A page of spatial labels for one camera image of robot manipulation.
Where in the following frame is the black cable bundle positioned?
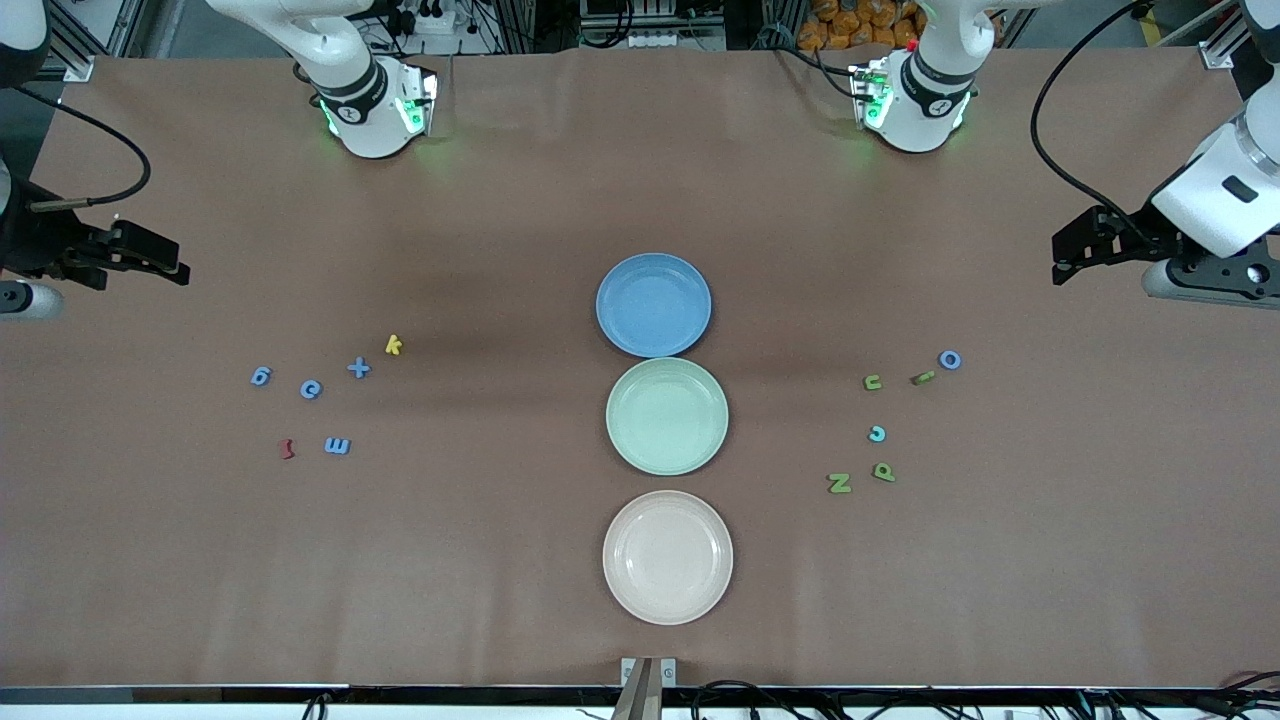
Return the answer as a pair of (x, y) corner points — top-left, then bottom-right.
(690, 680), (801, 720)
(1075, 668), (1280, 720)

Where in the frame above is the brown table cover sheet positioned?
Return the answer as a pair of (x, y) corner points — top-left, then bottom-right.
(0, 45), (1280, 691)

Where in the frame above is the white power strip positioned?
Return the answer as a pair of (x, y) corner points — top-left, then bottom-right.
(395, 0), (466, 36)

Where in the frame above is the aluminium frame profile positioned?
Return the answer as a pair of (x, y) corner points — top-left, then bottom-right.
(1165, 10), (1241, 71)
(40, 15), (97, 83)

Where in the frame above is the pile of orange objects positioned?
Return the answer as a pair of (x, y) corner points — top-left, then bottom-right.
(798, 0), (926, 51)

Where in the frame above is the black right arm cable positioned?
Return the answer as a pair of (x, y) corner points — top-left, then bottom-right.
(0, 85), (153, 213)

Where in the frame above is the black equipment behind table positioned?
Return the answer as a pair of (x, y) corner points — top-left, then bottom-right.
(578, 0), (729, 53)

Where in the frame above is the blue round plate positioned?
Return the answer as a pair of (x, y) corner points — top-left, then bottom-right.
(595, 252), (713, 359)

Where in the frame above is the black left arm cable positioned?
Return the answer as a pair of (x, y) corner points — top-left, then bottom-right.
(1030, 0), (1151, 246)

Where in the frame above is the beige round plate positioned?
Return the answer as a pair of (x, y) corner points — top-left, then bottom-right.
(602, 489), (734, 627)

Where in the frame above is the white table edge rail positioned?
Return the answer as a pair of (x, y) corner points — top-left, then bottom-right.
(0, 684), (1280, 720)

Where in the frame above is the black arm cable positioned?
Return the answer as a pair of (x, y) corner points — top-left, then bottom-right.
(1030, 0), (1151, 246)
(0, 85), (153, 213)

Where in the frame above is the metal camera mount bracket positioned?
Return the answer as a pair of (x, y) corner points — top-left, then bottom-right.
(620, 657), (678, 720)

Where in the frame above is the green round plate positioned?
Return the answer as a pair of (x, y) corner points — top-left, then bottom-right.
(605, 357), (730, 477)

